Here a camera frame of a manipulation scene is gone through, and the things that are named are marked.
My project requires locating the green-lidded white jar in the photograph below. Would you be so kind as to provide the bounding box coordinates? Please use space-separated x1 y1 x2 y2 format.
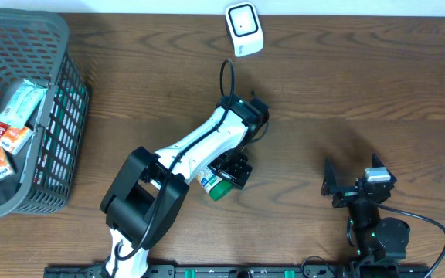
196 167 232 202

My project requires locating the mint green wipes packet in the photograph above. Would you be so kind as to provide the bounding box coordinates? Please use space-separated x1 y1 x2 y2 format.
0 79 48 129

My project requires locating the orange small box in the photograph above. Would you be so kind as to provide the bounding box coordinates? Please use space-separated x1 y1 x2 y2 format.
0 126 33 155

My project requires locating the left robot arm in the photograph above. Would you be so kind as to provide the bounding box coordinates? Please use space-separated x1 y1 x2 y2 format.
100 97 270 277

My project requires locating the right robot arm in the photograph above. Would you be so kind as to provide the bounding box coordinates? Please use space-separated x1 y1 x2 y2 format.
321 154 410 278

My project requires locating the white barcode scanner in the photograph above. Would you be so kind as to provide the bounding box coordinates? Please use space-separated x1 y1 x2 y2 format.
225 2 264 57

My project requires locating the grey plastic mesh basket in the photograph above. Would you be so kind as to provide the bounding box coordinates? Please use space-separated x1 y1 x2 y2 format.
0 8 90 218

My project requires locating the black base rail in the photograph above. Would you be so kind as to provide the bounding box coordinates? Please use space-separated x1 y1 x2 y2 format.
43 263 432 278

